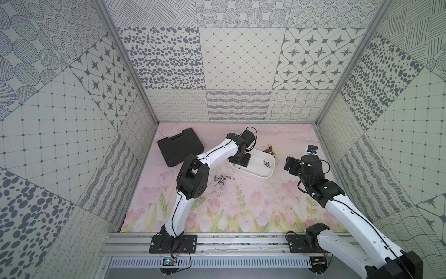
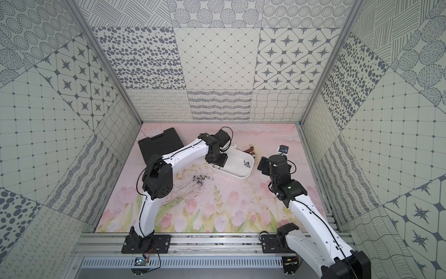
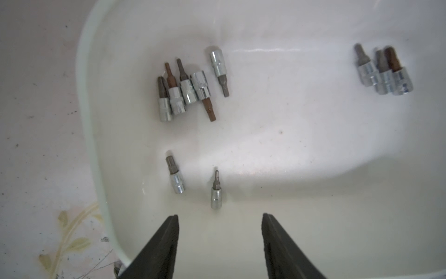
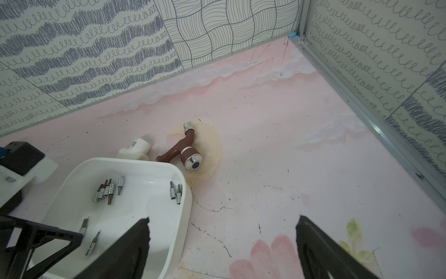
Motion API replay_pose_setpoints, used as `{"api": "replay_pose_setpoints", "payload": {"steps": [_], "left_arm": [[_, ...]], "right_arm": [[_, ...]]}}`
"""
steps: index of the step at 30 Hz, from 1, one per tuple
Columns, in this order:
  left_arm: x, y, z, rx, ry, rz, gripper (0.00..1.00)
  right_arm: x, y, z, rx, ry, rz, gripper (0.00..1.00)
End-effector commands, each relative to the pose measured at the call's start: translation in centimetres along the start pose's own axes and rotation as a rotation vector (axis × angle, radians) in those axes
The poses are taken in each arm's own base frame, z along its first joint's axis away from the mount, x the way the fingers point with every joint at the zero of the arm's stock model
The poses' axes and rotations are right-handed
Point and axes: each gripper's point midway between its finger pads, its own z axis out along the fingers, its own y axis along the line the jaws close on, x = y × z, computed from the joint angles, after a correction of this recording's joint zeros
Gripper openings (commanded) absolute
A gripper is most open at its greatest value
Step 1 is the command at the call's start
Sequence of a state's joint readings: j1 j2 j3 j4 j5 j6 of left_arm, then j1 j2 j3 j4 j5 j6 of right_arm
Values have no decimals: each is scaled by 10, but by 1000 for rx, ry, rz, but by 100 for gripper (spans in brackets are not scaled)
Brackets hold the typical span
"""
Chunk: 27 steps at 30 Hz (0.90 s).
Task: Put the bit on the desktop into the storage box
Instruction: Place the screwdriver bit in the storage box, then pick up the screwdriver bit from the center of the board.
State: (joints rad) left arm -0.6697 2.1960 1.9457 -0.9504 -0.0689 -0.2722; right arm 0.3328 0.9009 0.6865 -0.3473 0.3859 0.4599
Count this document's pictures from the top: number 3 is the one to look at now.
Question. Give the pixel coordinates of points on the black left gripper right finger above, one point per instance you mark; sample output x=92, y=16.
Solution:
x=284, y=259

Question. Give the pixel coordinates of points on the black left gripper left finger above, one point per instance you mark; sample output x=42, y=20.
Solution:
x=157, y=259

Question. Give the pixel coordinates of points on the silver bit box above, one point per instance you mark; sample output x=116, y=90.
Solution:
x=176, y=179
x=216, y=194

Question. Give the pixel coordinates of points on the silver bit pile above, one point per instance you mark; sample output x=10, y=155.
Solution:
x=165, y=112

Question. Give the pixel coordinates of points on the silver bit lone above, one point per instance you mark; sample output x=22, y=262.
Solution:
x=401, y=77

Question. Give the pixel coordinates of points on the white plastic storage box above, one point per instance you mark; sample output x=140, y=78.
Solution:
x=357, y=179

